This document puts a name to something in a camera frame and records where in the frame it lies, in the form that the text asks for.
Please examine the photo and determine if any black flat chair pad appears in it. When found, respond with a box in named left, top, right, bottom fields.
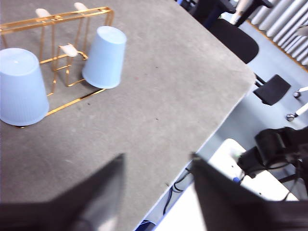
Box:
left=253, top=74, right=292, bottom=106

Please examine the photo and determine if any black cable under table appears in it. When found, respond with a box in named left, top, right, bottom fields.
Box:
left=163, top=168, right=193, bottom=216

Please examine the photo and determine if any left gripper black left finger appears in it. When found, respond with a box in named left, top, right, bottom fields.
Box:
left=0, top=153, right=125, bottom=231

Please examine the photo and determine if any white chair base leg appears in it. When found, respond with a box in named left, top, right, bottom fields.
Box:
left=295, top=102, right=308, bottom=116

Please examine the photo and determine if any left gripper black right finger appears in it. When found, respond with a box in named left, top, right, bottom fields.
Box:
left=191, top=153, right=308, bottom=231

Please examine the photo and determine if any gold wire cup rack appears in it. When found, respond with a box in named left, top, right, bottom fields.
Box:
left=0, top=2, right=115, bottom=128

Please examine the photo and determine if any white ribbed radiator panel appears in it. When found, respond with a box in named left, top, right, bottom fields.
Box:
left=250, top=0, right=308, bottom=70

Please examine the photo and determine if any black chair seat cushion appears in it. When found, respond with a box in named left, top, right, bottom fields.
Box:
left=208, top=18, right=259, bottom=64

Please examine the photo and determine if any blue ribbed plastic cup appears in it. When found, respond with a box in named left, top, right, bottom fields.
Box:
left=82, top=26, right=128, bottom=90
left=0, top=47, right=50, bottom=127

